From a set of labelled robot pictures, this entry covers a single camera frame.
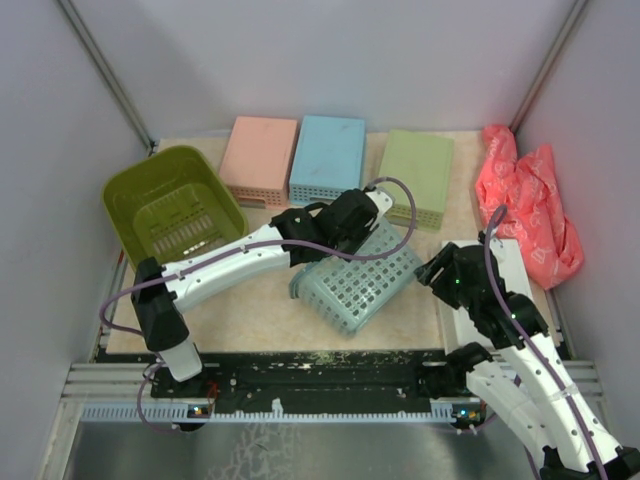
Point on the olive green plastic tub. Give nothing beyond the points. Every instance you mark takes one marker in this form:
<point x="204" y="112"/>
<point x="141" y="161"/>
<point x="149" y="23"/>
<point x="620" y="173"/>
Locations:
<point x="172" y="206"/>

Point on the pink perforated tray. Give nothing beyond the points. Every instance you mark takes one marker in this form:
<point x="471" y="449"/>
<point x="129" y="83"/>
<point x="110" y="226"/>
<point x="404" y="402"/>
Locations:
<point x="258" y="158"/>

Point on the light green perforated tray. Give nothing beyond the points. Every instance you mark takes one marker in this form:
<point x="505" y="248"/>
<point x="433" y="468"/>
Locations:
<point x="423" y="163"/>

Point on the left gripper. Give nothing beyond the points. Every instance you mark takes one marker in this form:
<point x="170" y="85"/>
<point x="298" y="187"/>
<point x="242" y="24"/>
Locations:
<point x="352" y="249"/>

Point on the blue perforated tray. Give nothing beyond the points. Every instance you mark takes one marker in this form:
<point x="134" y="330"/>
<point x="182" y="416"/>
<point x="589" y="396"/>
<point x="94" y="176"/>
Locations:
<point x="328" y="160"/>

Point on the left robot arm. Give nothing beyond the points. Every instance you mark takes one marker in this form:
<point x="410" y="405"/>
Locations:
<point x="163" y="293"/>

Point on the teal perforated basket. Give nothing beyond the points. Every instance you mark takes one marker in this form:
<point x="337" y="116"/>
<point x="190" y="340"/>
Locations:
<point x="347" y="294"/>

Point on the red plastic bag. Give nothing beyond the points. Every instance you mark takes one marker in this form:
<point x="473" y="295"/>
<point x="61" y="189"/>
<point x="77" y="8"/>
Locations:
<point x="528" y="187"/>

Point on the white perforated tray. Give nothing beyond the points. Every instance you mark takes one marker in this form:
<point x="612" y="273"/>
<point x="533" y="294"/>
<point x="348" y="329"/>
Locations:
<point x="460" y="327"/>

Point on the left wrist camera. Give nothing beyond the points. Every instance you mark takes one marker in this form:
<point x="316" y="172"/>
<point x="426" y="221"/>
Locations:
<point x="382" y="199"/>

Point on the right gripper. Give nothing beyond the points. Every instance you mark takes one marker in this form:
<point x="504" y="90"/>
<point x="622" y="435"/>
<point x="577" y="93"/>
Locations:
<point x="426" y="273"/>

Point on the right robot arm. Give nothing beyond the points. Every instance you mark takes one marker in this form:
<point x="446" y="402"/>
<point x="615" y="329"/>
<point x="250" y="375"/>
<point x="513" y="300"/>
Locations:
<point x="523" y="379"/>

